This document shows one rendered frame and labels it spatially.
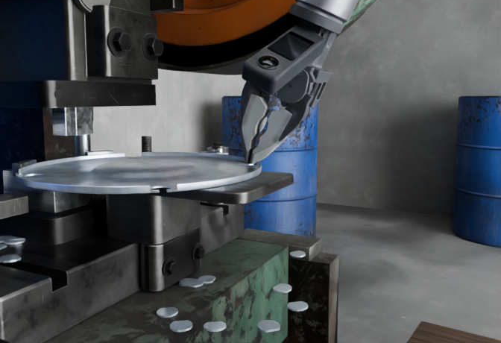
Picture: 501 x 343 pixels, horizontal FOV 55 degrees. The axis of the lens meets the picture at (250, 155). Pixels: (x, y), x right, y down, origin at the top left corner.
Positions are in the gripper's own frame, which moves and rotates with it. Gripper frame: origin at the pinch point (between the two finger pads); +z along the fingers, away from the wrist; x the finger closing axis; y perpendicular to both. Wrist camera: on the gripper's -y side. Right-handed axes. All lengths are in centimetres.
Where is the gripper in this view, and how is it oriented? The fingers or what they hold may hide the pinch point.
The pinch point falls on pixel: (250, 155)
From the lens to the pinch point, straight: 64.5
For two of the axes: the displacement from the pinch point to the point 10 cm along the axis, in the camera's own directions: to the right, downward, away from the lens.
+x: -8.2, -4.7, 3.2
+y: 4.2, -1.1, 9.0
